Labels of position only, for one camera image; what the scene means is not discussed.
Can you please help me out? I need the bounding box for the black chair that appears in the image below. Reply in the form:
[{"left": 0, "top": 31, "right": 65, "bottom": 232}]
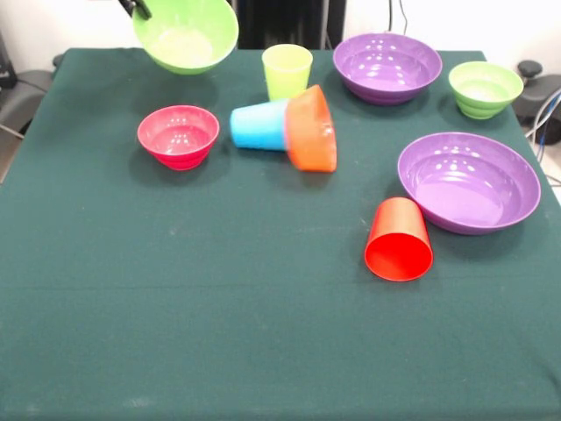
[
  {"left": 515, "top": 60, "right": 561, "bottom": 146},
  {"left": 0, "top": 30, "right": 65, "bottom": 138}
]

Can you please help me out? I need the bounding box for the dark green tablecloth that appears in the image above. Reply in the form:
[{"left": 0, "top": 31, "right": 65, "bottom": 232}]
[{"left": 0, "top": 46, "right": 561, "bottom": 421}]

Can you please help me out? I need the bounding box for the large green bowl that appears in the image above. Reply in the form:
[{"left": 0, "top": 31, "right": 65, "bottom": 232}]
[{"left": 131, "top": 0, "right": 240, "bottom": 76}]

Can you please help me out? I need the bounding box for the yellow-green cup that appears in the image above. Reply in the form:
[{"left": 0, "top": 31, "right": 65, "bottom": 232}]
[{"left": 261, "top": 43, "right": 314, "bottom": 103}]

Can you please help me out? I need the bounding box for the white cable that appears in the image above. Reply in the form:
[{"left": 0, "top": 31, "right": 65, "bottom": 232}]
[{"left": 524, "top": 98, "right": 561, "bottom": 139}]

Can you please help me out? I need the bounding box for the small green bowl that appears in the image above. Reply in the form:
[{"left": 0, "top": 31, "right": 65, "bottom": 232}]
[{"left": 448, "top": 61, "right": 525, "bottom": 120}]

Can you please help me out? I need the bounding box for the blue cup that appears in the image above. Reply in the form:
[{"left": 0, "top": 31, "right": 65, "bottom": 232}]
[{"left": 230, "top": 98, "right": 291, "bottom": 153}]

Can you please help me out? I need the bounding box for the black cable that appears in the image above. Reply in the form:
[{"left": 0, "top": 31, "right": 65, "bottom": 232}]
[{"left": 387, "top": 0, "right": 411, "bottom": 36}]

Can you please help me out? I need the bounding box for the red cup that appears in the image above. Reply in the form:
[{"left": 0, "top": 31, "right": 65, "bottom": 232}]
[{"left": 364, "top": 196, "right": 435, "bottom": 282}]

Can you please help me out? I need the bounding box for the orange bowl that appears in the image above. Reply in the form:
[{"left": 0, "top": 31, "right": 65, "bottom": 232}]
[{"left": 283, "top": 84, "right": 339, "bottom": 173}]

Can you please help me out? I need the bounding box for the blue cable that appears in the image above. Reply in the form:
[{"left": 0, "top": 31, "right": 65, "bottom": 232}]
[{"left": 535, "top": 87, "right": 561, "bottom": 148}]

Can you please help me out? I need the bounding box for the pink bowl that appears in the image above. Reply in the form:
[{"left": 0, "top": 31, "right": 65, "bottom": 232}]
[{"left": 137, "top": 104, "right": 221, "bottom": 171}]

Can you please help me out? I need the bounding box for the purple bowl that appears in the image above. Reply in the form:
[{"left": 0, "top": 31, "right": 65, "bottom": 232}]
[
  {"left": 397, "top": 132, "right": 543, "bottom": 236},
  {"left": 332, "top": 32, "right": 444, "bottom": 106}
]

